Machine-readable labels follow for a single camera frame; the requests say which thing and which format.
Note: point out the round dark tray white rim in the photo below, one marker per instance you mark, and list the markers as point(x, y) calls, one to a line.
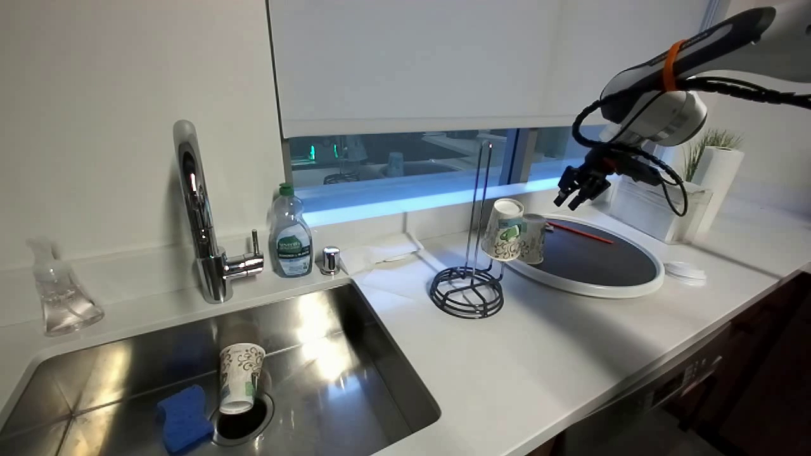
point(598, 263)

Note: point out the stainless steel sink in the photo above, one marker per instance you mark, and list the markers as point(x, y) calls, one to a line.
point(337, 372)

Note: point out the chrome kitchen faucet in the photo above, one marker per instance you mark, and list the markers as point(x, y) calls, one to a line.
point(198, 212)

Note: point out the white rectangular container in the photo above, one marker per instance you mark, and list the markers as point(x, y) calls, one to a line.
point(648, 216)

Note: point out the white plant pot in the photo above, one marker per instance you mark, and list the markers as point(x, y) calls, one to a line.
point(719, 194)

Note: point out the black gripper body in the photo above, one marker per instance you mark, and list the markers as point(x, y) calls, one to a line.
point(608, 165)

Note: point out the clear dish soap bottle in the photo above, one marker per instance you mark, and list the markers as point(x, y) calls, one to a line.
point(293, 241)

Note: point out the orange flat stick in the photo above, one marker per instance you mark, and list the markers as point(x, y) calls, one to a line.
point(581, 235)

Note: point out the clear glass vase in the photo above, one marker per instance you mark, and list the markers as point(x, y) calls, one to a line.
point(62, 296)

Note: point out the small chrome sink knob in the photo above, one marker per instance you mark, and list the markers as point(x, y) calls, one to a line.
point(327, 259)

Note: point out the blue sponge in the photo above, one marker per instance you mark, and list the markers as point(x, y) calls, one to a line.
point(183, 420)

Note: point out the window pane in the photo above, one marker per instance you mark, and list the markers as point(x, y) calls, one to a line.
point(406, 162)

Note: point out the black dishwasher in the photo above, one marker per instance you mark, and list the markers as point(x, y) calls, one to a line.
point(674, 421)

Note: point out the white window blind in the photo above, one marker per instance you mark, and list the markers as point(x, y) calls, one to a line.
point(421, 65)

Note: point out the white plastic cup lid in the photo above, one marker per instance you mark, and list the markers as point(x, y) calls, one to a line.
point(686, 273)

